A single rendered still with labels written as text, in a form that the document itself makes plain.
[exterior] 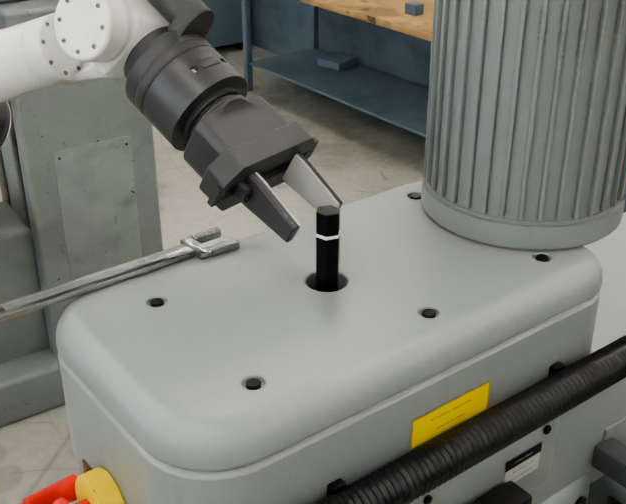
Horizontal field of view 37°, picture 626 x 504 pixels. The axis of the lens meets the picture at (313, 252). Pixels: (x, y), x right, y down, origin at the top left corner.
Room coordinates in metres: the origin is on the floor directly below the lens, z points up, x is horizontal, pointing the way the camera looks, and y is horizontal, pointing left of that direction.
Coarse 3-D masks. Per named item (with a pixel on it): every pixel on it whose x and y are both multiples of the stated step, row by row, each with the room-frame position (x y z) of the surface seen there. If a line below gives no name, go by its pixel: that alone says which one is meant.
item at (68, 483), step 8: (64, 480) 0.65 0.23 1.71; (72, 480) 0.65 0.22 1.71; (48, 488) 0.64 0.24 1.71; (56, 488) 0.64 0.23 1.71; (64, 488) 0.64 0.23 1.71; (72, 488) 0.64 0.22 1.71; (32, 496) 0.63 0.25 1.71; (40, 496) 0.63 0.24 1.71; (48, 496) 0.63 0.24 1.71; (56, 496) 0.63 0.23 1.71; (64, 496) 0.63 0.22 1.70; (72, 496) 0.64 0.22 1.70
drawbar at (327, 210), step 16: (320, 208) 0.71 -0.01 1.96; (336, 208) 0.71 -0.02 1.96; (320, 224) 0.69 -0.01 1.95; (336, 224) 0.69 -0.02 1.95; (320, 240) 0.69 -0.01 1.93; (336, 240) 0.69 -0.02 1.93; (320, 256) 0.69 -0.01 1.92; (336, 256) 0.69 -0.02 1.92; (320, 272) 0.69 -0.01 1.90; (336, 272) 0.69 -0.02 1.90; (320, 288) 0.69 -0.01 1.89; (336, 288) 0.69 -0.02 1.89
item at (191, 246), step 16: (192, 240) 0.77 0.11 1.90; (208, 240) 0.78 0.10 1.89; (144, 256) 0.73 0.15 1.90; (160, 256) 0.73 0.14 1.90; (176, 256) 0.73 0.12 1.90; (192, 256) 0.74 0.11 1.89; (208, 256) 0.74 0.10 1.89; (96, 272) 0.70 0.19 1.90; (112, 272) 0.70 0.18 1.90; (128, 272) 0.70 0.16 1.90; (144, 272) 0.71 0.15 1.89; (48, 288) 0.68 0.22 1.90; (64, 288) 0.68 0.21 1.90; (80, 288) 0.68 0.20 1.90; (96, 288) 0.68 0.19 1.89; (0, 304) 0.65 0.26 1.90; (16, 304) 0.65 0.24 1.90; (32, 304) 0.65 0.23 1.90; (48, 304) 0.66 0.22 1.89; (0, 320) 0.63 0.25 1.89
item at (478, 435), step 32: (608, 352) 0.72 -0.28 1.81; (544, 384) 0.66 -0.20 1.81; (576, 384) 0.67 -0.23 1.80; (608, 384) 0.69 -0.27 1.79; (480, 416) 0.62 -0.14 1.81; (512, 416) 0.62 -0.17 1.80; (544, 416) 0.64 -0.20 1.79; (416, 448) 0.59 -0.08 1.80; (448, 448) 0.58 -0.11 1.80; (480, 448) 0.59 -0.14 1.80; (384, 480) 0.54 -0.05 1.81; (416, 480) 0.55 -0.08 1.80; (448, 480) 0.57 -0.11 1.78
